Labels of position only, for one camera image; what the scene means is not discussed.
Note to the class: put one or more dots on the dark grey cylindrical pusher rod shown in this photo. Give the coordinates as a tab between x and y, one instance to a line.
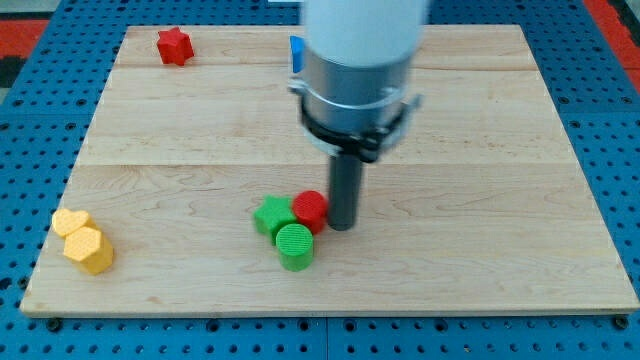
345	178

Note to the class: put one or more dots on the red cylinder block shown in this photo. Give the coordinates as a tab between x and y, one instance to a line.
310	208

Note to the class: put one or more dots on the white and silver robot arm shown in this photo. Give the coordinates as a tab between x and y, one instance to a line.
353	87

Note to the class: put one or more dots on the blue block behind arm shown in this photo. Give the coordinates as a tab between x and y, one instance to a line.
297	49

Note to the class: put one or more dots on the green star block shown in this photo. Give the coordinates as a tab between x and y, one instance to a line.
273	214

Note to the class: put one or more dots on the green cylinder block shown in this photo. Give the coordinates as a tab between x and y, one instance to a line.
295	245

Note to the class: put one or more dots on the wooden board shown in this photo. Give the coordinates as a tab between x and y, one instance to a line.
196	195

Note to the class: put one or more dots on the red star block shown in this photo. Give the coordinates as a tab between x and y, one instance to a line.
174	46

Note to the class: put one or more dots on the yellow hexagon block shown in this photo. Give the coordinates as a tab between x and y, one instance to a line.
89	250

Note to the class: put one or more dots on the yellow heart block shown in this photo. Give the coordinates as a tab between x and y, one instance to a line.
65	221

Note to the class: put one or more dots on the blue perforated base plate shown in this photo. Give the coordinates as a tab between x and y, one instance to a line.
48	109

